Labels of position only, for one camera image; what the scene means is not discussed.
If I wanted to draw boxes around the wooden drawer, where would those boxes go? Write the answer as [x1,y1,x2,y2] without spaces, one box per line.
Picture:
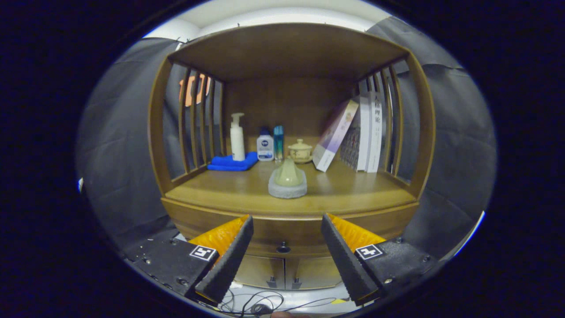
[161,197,419,259]

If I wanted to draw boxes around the beige lidded teacup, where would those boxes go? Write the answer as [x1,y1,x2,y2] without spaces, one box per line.
[288,139,313,164]

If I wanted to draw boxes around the wooden countertop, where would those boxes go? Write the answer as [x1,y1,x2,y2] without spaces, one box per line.
[164,157,418,218]

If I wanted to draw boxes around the white book with black characters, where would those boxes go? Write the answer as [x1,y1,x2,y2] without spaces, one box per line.
[366,92,383,173]

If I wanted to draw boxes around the purple and white book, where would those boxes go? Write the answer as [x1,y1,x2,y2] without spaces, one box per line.
[312,99,359,172]

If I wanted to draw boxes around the green soap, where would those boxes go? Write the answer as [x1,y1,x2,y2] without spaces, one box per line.
[268,157,308,199]

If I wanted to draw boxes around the blue folded cloth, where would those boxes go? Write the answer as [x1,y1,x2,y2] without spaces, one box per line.
[207,152,259,171]

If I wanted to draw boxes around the wooden cabinet door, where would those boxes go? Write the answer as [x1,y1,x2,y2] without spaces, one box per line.
[285,257,349,291]
[234,255,286,290]

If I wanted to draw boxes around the slim teal bottle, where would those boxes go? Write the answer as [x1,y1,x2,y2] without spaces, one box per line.
[273,125,285,161]

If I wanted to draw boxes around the wooden cabinet with slatted shelf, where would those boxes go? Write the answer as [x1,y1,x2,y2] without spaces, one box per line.
[148,22,437,292]

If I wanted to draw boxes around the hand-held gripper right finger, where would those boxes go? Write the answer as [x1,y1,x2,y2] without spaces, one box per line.
[320,213,440,306]

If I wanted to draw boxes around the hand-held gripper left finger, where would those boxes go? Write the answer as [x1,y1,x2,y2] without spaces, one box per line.
[126,215,255,305]

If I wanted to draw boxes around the patterned cover book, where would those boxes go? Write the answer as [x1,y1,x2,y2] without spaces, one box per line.
[340,119,360,170]

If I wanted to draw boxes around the white blue-capped lotion bottle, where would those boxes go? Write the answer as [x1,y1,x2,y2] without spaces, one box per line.
[257,127,275,162]

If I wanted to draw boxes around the white pump bottle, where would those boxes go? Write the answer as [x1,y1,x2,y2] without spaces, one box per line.
[230,113,246,162]

